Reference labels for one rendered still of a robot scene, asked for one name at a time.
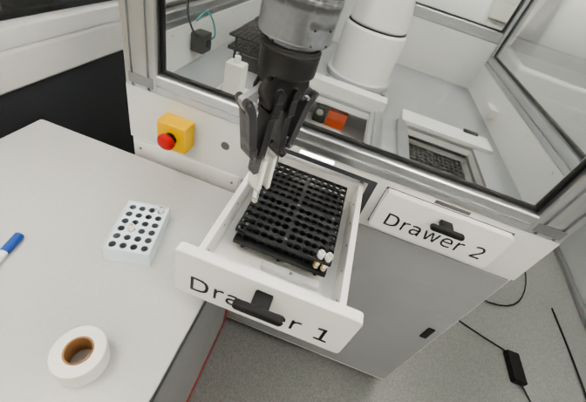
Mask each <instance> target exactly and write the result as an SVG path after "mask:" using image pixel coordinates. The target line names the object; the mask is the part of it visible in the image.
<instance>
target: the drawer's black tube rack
mask: <svg viewBox="0 0 586 402"><path fill-rule="evenodd" d="M277 165H278V166H276V168H275V170H274V173H273V176H272V180H271V183H270V187H269V188H268V189H266V188H265V187H264V186H263V185H262V189H261V190H260V194H259V197H258V201H257V203H254V202H252V201H251V202H250V204H249V205H248V207H247V209H246V211H245V212H244V214H243V216H242V218H241V220H240V221H242V222H245V223H246V225H252V226H254V227H257V228H260V229H262V230H265V231H268V232H270V233H272V234H274V235H278V236H281V237H283V238H284V239H285V241H286V240H290V241H293V242H296V243H299V244H301V245H303V246H305V247H308V248H311V249H314V250H316V251H319V250H320V249H322V250H324V251H325V255H326V254H327V253H330V252H331V253H332V254H333V255H334V250H335V246H336V241H337V234H338V230H339V225H340V222H341V217H342V213H343V208H344V201H345V196H346V192H347V187H344V186H341V185H338V184H337V183H334V182H331V181H327V180H325V179H323V178H320V177H317V176H315V175H313V174H309V173H306V172H304V171H302V170H299V169H296V168H294V167H290V166H288V165H285V164H283V163H281V162H278V163H277ZM282 167H283V168H282ZM286 168H288V169H289V170H287V169H286ZM279 171H281V173H280V172H279ZM292 171H295V173H294V172H292ZM284 173H286V174H284ZM298 173H300V174H298ZM290 175H292V176H294V177H291V176H290ZM304 175H306V176H308V177H305V176H304ZM297 178H299V179H297ZM311 178H314V179H315V180H312V179H311ZM302 180H305V181H302ZM319 181H321V182H319ZM324 182H325V183H327V184H324ZM311 183H313V184H314V185H312V184H311ZM316 185H318V186H319V187H317V186H316ZM330 185H332V186H333V187H331V186H330ZM323 187H324V188H326V189H323ZM336 187H338V188H339V189H337V188H336ZM328 189H329V190H331V191H332V192H331V191H329V190H328ZM342 189H343V190H344V191H343V190H342ZM334 192H337V194H335V193H334ZM341 194H342V195H343V196H342V195H341ZM250 206H252V207H251V208H250ZM341 206H342V207H341ZM247 212H248V213H247ZM340 212H341V213H340ZM246 213H247V214H246ZM338 217H339V219H338ZM242 219H244V220H242ZM335 232H336V233H335ZM334 238H335V240H334ZM285 241H284V243H285ZM233 242H235V243H237V244H240V246H241V247H242V248H243V247H247V248H249V249H253V250H255V251H257V252H260V253H262V254H265V255H267V256H271V257H273V258H275V259H276V260H277V261H278V262H280V261H282V262H286V263H288V264H291V265H293V266H296V267H298V268H300V269H304V270H306V271H309V272H311V273H312V274H313V276H316V275H318V276H321V277H325V275H326V271H327V269H326V270H325V271H321V269H320V267H321V265H322V264H321V263H320V264H319V266H318V268H317V269H314V268H313V266H312V265H313V263H314V261H312V260H310V259H308V258H305V257H303V256H300V255H297V254H294V253H292V252H289V251H288V250H285V249H281V248H279V247H277V246H274V245H272V244H269V243H267V242H264V241H261V240H258V239H256V238H254V237H252V236H249V235H245V234H244V233H241V232H238V231H237V233H236V234H235V237H234V239H233ZM283 245H284V244H283ZM332 245H333V247H332Z"/></svg>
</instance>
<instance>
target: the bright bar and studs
mask: <svg viewBox="0 0 586 402"><path fill-rule="evenodd" d="M261 270H264V271H266V272H269V273H270V274H273V275H276V276H280V277H281V278H284V279H286V280H289V281H291V282H293V283H297V284H299V285H302V286H304V287H306V288H308V289H311V290H314V291H317V289H318V286H319V282H318V281H316V280H313V279H310V278H308V277H306V276H302V275H300V274H297V273H296V272H293V271H291V270H288V269H285V268H282V267H280V266H277V265H275V264H273V263H271V262H267V261H264V260H263V262H262V265H261Z"/></svg>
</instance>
